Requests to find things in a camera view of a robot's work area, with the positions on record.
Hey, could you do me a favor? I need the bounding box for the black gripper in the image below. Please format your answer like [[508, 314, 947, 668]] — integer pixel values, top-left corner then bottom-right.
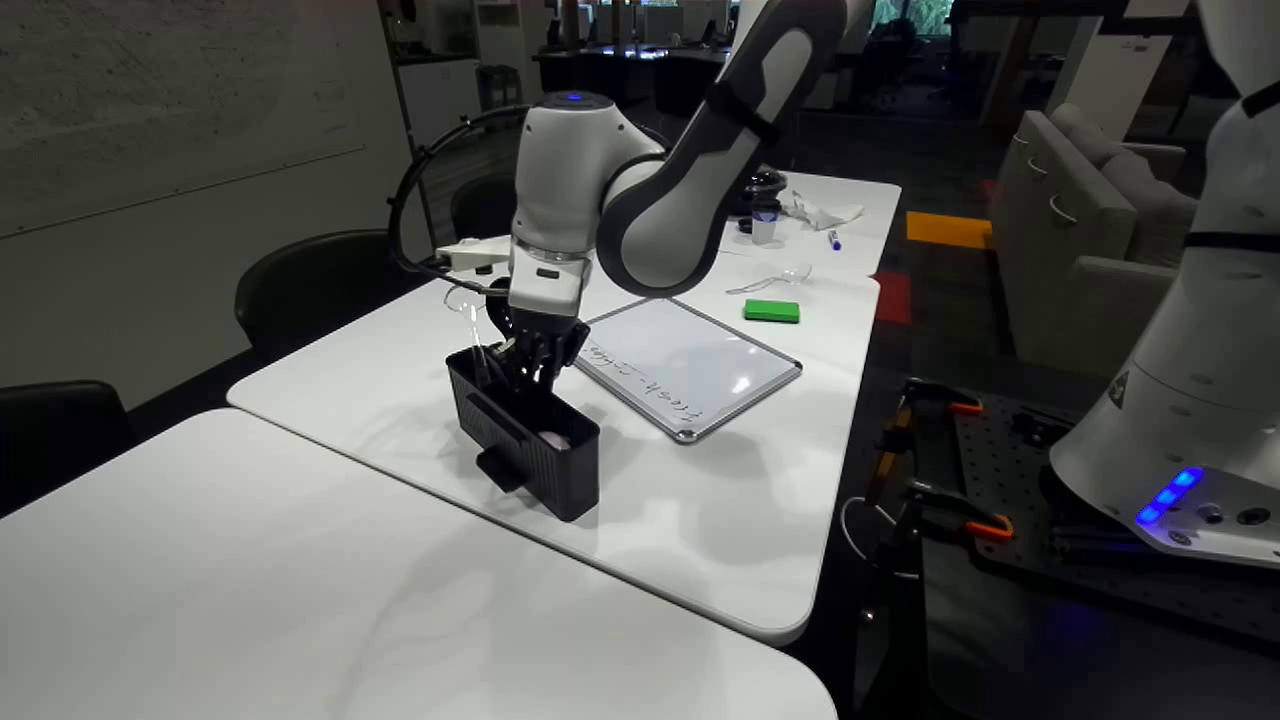
[[486, 279, 588, 398]]

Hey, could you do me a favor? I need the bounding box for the black cutlery box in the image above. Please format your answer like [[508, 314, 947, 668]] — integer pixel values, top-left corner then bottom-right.
[[450, 347, 600, 522]]

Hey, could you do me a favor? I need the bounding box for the white object inside box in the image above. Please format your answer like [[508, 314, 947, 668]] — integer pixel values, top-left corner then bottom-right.
[[536, 429, 573, 448]]

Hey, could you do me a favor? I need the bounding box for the small whiteboard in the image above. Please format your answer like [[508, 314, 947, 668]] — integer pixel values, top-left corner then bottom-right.
[[575, 302, 803, 445]]

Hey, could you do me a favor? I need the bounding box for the black chair far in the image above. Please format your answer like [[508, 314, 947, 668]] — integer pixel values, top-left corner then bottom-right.
[[454, 175, 515, 241]]

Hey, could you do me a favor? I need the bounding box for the black chair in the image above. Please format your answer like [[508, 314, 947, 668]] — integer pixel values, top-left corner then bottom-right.
[[0, 379, 134, 517], [235, 227, 413, 362], [454, 175, 515, 241]]

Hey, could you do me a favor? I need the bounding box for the green eraser block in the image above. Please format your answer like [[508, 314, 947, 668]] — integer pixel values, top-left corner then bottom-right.
[[742, 302, 802, 323]]

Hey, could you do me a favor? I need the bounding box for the black chair middle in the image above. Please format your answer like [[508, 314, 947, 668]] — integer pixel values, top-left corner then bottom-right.
[[235, 227, 413, 362]]

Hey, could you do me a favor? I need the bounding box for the clear plastic spoon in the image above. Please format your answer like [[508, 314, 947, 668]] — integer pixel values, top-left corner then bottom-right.
[[723, 270, 813, 295]]

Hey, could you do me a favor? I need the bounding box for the orange black clamp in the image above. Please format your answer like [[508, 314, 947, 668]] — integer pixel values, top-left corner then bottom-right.
[[871, 378, 1018, 546]]

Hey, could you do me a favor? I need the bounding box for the black chair near left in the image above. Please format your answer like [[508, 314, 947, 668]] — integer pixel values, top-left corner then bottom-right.
[[0, 379, 134, 517]]

